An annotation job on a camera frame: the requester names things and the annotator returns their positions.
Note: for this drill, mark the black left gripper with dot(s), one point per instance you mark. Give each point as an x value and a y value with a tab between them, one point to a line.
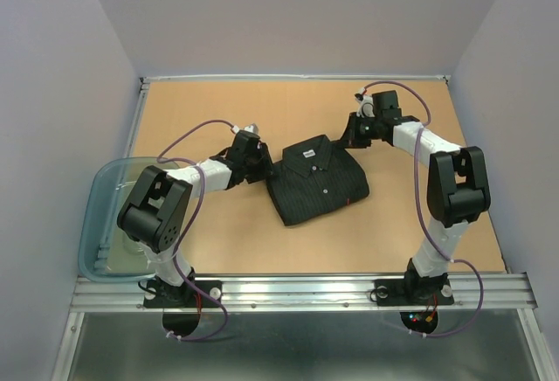
265	170

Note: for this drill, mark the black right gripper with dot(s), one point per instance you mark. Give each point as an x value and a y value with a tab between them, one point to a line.
350	138

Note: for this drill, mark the black pinstriped long sleeve shirt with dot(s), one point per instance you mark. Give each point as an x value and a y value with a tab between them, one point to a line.
313	178

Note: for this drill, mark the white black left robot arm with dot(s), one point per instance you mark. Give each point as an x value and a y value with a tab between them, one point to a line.
155	208

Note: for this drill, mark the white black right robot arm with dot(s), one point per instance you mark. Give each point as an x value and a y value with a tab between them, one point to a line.
457	194

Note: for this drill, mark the clear teal plastic bin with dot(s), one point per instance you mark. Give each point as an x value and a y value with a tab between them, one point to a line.
106	254

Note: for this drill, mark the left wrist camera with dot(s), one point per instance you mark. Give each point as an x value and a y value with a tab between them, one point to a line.
252	130

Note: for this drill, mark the aluminium front mounting rail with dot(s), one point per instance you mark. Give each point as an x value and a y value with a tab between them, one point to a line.
295	292

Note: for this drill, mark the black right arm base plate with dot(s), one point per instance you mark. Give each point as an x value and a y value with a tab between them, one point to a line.
399	293

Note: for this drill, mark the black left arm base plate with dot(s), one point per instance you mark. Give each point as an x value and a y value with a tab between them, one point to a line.
159	295

